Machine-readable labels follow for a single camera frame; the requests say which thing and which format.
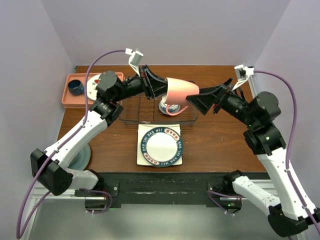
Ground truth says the white watermelon pattern plate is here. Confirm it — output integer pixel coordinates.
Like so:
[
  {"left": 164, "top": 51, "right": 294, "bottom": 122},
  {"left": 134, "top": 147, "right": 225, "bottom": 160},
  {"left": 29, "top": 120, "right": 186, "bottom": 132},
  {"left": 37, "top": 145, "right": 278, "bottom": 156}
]
[{"left": 86, "top": 73, "right": 101, "bottom": 101}]

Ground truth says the green rim white plate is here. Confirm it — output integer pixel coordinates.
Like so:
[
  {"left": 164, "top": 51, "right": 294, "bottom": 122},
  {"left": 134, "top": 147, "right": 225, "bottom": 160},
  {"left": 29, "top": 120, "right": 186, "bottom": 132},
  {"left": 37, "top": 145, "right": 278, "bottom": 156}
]
[{"left": 140, "top": 126, "right": 184, "bottom": 167}]

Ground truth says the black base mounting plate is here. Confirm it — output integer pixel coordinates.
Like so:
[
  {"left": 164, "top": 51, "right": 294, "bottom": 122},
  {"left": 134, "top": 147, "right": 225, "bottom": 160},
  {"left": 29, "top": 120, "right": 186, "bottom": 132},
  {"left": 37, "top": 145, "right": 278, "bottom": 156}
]
[{"left": 75, "top": 172, "right": 242, "bottom": 211}]

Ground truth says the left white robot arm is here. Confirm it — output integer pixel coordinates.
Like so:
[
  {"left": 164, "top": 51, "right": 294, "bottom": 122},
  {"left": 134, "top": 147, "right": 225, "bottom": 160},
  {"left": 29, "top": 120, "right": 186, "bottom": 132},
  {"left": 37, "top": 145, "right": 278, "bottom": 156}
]
[{"left": 30, "top": 65, "right": 168, "bottom": 196}]

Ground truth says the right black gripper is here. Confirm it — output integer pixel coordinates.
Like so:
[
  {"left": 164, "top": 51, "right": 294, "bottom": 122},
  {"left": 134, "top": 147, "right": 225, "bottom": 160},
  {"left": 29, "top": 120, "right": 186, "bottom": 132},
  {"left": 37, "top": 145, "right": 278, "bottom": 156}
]
[{"left": 186, "top": 76, "right": 258, "bottom": 127}]

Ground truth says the dark blue mug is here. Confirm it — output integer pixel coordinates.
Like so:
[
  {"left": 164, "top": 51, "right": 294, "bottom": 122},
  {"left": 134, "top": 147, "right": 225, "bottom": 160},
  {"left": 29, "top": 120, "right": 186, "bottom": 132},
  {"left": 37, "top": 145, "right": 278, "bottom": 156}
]
[{"left": 67, "top": 79, "right": 85, "bottom": 96}]

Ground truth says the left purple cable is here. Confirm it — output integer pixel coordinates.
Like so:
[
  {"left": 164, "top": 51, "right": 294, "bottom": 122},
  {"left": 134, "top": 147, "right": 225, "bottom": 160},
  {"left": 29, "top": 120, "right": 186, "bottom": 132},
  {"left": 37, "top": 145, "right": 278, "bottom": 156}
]
[{"left": 15, "top": 49, "right": 128, "bottom": 240}]

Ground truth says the pink plastic tray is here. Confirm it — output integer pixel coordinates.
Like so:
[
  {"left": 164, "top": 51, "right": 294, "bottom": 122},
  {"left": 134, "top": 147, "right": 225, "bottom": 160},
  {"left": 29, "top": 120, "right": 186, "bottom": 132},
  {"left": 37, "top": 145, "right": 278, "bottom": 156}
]
[{"left": 61, "top": 72, "right": 125, "bottom": 109}]

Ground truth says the blue floral small bowl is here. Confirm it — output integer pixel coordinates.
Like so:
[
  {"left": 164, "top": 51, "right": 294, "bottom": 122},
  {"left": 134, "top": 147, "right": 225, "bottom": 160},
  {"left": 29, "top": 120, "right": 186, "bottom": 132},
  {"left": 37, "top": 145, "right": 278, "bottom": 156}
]
[{"left": 158, "top": 99, "right": 181, "bottom": 115}]

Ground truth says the black wire dish rack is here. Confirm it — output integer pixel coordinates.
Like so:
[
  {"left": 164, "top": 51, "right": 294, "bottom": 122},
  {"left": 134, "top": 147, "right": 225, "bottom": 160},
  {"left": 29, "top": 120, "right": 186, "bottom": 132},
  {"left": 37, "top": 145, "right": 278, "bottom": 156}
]
[{"left": 119, "top": 94, "right": 198, "bottom": 125}]

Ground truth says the pink mug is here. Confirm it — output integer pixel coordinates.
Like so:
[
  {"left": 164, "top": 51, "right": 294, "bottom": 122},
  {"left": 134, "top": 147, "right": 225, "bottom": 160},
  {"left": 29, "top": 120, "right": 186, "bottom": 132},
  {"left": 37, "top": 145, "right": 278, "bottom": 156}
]
[{"left": 162, "top": 77, "right": 200, "bottom": 116}]

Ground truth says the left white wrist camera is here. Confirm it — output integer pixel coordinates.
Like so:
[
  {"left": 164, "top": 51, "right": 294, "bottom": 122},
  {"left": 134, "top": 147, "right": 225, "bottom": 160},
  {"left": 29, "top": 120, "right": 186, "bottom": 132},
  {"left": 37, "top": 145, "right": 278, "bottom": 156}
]
[{"left": 125, "top": 48, "right": 144, "bottom": 75}]

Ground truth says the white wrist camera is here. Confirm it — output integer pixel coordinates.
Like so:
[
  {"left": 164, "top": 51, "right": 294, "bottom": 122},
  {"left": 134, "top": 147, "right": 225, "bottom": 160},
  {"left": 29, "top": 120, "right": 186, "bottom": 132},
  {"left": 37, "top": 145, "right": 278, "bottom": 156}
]
[
  {"left": 125, "top": 48, "right": 144, "bottom": 75},
  {"left": 232, "top": 64, "right": 254, "bottom": 91}
]

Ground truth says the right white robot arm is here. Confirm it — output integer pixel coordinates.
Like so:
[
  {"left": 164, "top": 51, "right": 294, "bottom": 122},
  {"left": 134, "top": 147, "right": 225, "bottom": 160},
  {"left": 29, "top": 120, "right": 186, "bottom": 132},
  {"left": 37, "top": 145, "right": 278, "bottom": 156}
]
[{"left": 186, "top": 79, "right": 320, "bottom": 238}]

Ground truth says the grey green plate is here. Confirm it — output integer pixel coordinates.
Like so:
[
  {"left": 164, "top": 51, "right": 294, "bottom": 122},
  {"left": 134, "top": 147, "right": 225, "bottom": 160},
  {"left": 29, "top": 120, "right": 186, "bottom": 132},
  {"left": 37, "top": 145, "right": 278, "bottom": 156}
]
[{"left": 68, "top": 144, "right": 92, "bottom": 171}]

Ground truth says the white square plate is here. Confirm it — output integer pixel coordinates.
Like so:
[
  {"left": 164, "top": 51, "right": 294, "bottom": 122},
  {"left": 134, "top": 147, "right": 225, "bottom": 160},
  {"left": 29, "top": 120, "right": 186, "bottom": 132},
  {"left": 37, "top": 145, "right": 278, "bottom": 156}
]
[{"left": 136, "top": 123, "right": 183, "bottom": 166}]

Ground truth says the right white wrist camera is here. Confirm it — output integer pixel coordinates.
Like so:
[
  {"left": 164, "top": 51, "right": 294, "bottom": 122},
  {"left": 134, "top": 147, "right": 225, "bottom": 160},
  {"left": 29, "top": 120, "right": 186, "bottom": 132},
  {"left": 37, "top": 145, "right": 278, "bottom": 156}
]
[{"left": 232, "top": 64, "right": 254, "bottom": 91}]

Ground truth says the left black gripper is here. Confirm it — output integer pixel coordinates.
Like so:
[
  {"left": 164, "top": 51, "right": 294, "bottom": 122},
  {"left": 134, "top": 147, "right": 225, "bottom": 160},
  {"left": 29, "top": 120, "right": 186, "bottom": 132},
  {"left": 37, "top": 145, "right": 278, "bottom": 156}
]
[{"left": 113, "top": 65, "right": 176, "bottom": 103}]

